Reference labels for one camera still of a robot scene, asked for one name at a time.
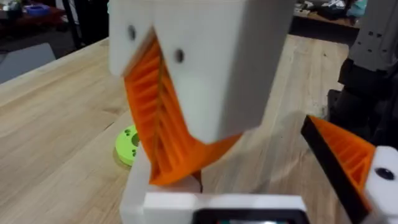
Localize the black stand leg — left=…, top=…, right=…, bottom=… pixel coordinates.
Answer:
left=61, top=0, right=90, bottom=49

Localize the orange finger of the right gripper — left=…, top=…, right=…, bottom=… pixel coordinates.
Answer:
left=108, top=0, right=163, bottom=185
left=152, top=0, right=297, bottom=186

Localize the green disc with holes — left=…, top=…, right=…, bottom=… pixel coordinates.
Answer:
left=114, top=124, right=141, bottom=167

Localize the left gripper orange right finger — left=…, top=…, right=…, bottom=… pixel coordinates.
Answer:
left=300, top=114, right=398, bottom=224

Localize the heap of clutter on bench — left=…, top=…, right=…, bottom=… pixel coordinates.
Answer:
left=294, top=0, right=368, bottom=28

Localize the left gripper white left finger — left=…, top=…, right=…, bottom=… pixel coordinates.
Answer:
left=119, top=145, right=203, bottom=224

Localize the blue tub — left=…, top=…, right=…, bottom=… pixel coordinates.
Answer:
left=24, top=3, right=51, bottom=17

